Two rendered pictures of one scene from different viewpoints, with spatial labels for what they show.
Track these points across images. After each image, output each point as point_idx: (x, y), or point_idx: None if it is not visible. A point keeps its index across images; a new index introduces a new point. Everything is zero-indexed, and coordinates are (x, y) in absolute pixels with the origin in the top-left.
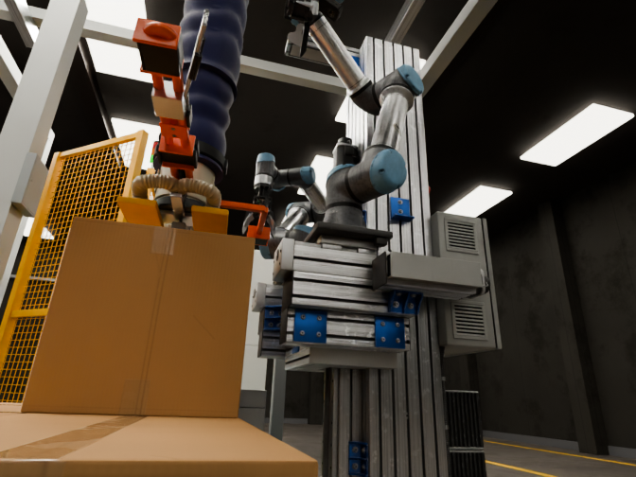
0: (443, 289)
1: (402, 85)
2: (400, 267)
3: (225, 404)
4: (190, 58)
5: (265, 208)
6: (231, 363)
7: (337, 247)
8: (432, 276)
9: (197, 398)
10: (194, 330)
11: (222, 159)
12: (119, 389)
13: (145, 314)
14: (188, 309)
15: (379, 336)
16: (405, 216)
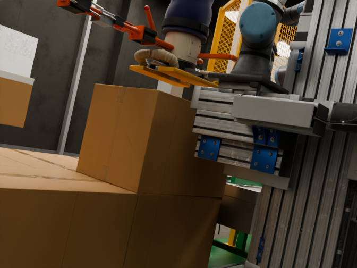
0: (280, 127)
1: None
2: (238, 109)
3: (133, 184)
4: None
5: (230, 56)
6: (137, 164)
7: (229, 90)
8: (262, 117)
9: (123, 179)
10: (126, 144)
11: (196, 25)
12: (100, 168)
13: (111, 134)
14: (126, 132)
15: (253, 161)
16: (333, 49)
